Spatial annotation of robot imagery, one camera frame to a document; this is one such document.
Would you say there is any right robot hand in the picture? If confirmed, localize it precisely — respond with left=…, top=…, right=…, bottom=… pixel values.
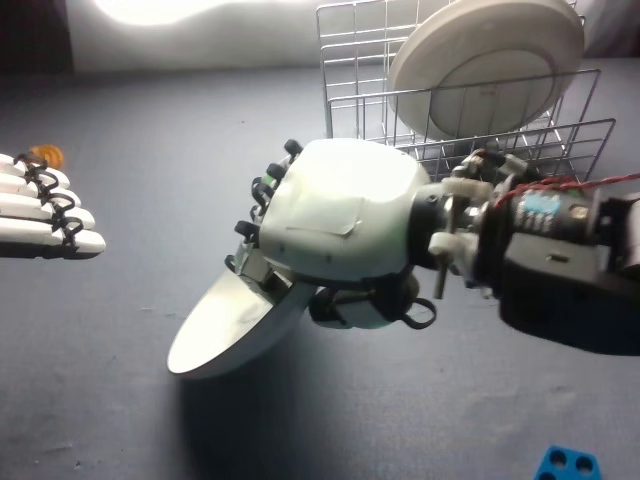
left=223, top=138, right=439, bottom=331

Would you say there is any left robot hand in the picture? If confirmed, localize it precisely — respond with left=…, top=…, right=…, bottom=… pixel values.
left=0, top=152, right=107, bottom=260

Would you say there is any white plate with black rim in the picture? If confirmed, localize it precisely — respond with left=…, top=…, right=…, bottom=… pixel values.
left=387, top=0, right=586, bottom=140
left=166, top=269, right=307, bottom=380

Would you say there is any orange toy pastry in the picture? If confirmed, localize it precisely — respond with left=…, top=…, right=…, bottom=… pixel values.
left=28, top=143, right=66, bottom=169

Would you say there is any grey table cloth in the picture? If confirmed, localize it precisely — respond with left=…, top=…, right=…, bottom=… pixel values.
left=0, top=54, right=640, bottom=480

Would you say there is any white backdrop sheet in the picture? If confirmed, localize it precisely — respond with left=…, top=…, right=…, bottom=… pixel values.
left=64, top=0, right=431, bottom=76

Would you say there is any blue pentagon block with holes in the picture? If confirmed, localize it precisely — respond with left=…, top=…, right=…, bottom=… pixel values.
left=532, top=444, right=606, bottom=480

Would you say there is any white wire dish rack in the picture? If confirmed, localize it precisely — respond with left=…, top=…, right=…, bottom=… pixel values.
left=316, top=0, right=617, bottom=186

